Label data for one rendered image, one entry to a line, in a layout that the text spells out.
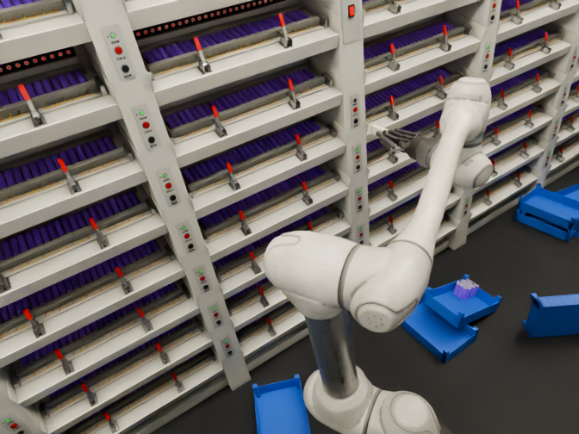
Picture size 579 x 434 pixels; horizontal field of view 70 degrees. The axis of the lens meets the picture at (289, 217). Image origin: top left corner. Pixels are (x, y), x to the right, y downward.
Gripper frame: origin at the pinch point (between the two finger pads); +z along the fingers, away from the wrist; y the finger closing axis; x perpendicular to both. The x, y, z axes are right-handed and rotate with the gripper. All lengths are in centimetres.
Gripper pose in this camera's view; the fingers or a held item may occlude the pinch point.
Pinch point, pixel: (379, 131)
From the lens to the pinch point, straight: 146.4
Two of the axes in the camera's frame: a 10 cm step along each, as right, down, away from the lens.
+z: -5.3, -4.4, 7.3
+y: 8.4, -4.0, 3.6
